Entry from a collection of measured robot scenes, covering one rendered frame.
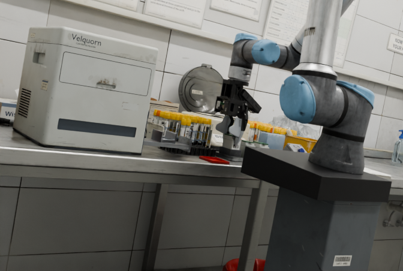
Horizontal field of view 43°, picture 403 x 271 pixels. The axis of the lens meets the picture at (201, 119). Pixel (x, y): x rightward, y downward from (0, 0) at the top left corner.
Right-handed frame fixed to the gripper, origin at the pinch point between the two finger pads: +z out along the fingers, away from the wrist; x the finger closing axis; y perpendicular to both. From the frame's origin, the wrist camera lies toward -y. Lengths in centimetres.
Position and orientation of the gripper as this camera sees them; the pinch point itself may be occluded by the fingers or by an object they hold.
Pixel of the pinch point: (232, 140)
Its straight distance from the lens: 170.5
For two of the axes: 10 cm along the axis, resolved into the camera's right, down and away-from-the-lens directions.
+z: -1.8, 9.8, 0.5
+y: -7.7, -1.1, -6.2
